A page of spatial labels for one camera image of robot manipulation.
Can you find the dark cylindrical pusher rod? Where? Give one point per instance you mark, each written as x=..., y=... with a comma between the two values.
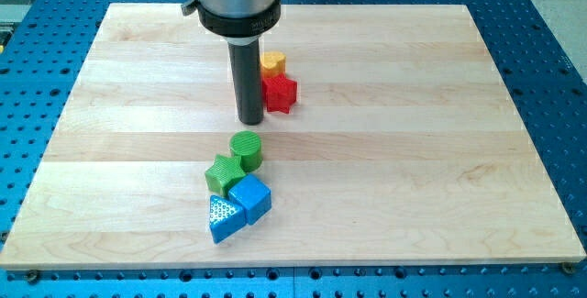
x=244, y=57

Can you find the green cylinder block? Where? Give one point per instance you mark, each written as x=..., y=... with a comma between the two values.
x=248, y=146

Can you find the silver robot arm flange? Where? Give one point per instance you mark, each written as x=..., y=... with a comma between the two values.
x=240, y=22

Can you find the blue cube block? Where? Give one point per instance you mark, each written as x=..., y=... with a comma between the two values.
x=253, y=196

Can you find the red star block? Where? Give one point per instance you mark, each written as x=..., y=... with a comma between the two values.
x=279, y=93

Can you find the blue triangle block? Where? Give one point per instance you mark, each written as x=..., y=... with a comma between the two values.
x=225, y=218

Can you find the wooden board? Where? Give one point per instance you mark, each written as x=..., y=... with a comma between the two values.
x=404, y=147

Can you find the green star block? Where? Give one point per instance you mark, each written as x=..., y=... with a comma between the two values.
x=225, y=173

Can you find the blue perforated metal table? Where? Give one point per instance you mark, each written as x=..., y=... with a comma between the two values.
x=47, y=50

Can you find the yellow heart block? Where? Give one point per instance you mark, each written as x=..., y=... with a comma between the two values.
x=273, y=63

